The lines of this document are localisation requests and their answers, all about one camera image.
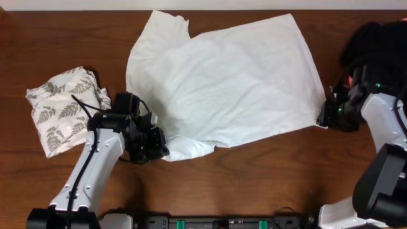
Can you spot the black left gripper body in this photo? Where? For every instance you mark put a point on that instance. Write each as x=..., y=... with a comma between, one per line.
x=145, y=145

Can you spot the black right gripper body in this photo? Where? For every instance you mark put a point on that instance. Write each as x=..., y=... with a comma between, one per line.
x=343, y=117

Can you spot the white t-shirt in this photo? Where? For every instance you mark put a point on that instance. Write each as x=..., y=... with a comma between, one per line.
x=224, y=88

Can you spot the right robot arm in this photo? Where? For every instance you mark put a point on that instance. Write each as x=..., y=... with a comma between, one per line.
x=379, y=197

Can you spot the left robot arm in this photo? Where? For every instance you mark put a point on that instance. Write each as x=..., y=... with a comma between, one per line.
x=110, y=133

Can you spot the black garment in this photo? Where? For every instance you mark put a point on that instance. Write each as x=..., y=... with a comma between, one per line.
x=382, y=48

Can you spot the fern print fabric bag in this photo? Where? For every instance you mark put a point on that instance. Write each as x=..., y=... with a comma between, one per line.
x=60, y=121

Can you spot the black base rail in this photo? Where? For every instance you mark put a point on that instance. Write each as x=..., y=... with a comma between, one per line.
x=280, y=221

